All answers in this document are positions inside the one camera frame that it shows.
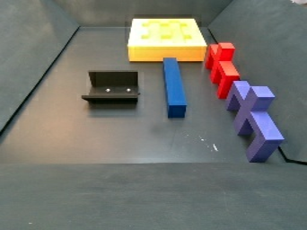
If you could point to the blue long block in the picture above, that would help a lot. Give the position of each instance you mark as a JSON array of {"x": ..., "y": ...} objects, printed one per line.
[{"x": 176, "y": 103}]

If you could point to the yellow puzzle board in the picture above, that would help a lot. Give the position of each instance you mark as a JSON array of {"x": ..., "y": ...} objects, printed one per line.
[{"x": 166, "y": 38}]

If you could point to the black angle bracket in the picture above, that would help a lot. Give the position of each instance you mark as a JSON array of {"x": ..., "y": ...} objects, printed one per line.
[{"x": 112, "y": 85}]

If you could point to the purple cross-shaped block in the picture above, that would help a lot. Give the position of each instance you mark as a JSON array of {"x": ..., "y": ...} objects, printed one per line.
[{"x": 250, "y": 101}]

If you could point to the red cross-shaped block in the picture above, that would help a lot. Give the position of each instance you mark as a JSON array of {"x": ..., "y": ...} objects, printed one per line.
[{"x": 223, "y": 70}]

